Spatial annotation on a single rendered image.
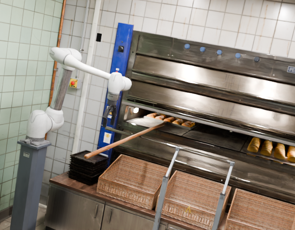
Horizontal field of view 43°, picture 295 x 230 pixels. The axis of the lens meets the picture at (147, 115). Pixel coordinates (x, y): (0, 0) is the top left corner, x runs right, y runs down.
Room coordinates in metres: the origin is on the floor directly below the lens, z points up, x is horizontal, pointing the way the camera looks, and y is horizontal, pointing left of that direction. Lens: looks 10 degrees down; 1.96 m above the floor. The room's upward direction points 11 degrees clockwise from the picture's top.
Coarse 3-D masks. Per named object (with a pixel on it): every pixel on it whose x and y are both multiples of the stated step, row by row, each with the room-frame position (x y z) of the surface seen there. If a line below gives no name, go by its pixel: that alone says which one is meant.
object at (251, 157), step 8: (136, 128) 3.70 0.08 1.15; (144, 128) 3.67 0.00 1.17; (168, 136) 3.59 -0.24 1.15; (176, 136) 3.56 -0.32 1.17; (200, 144) 3.49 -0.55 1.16; (208, 144) 3.46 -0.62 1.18; (224, 152) 3.41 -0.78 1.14; (232, 152) 3.39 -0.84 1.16; (240, 152) 3.37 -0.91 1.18; (256, 160) 3.32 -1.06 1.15; (264, 160) 3.29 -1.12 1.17; (272, 160) 3.31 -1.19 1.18; (288, 168) 3.23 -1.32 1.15
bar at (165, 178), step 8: (112, 128) 3.39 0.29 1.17; (160, 144) 3.22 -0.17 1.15; (168, 144) 3.20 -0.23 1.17; (176, 152) 3.15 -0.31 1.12; (192, 152) 3.13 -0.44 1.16; (200, 152) 3.11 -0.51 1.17; (224, 160) 3.04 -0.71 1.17; (232, 168) 3.01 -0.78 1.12; (160, 192) 2.96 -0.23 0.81; (224, 192) 2.83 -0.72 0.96; (160, 200) 2.96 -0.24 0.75; (160, 208) 2.95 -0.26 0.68; (160, 216) 2.98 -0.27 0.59; (216, 216) 2.81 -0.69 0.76; (216, 224) 2.80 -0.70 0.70
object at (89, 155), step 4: (160, 124) 3.84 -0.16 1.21; (164, 124) 3.94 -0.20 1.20; (152, 128) 3.58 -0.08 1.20; (140, 132) 3.29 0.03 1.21; (144, 132) 3.36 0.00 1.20; (132, 136) 3.10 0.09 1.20; (136, 136) 3.18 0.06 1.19; (120, 140) 2.90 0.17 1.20; (124, 140) 2.94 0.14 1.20; (128, 140) 3.01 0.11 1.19; (112, 144) 2.74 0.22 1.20; (116, 144) 2.79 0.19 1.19; (100, 148) 2.57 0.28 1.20; (104, 148) 2.60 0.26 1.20; (108, 148) 2.65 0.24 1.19; (92, 152) 2.44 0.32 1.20; (96, 152) 2.48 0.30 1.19; (100, 152) 2.54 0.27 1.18; (84, 156) 2.37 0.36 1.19; (88, 156) 2.38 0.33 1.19; (92, 156) 2.43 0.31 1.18
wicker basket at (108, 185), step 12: (120, 156) 3.67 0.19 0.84; (108, 168) 3.42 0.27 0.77; (120, 168) 3.65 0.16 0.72; (132, 168) 3.62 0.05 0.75; (156, 168) 3.57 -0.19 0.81; (168, 168) 3.54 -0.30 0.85; (108, 180) 3.23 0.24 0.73; (120, 180) 3.61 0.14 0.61; (132, 180) 3.58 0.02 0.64; (144, 180) 3.56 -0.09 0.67; (156, 180) 3.53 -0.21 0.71; (168, 180) 3.50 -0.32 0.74; (108, 192) 3.22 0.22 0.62; (120, 192) 3.19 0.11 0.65; (132, 192) 3.15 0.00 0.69; (144, 192) 3.12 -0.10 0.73; (156, 192) 3.14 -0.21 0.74; (144, 204) 3.12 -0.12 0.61
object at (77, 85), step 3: (72, 78) 3.88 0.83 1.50; (75, 78) 3.87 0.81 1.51; (78, 78) 3.92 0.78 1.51; (78, 81) 3.87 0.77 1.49; (69, 84) 3.88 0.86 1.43; (75, 84) 3.86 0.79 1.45; (78, 84) 3.88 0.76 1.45; (72, 87) 3.87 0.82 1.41; (75, 87) 3.86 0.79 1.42; (78, 87) 3.89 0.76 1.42
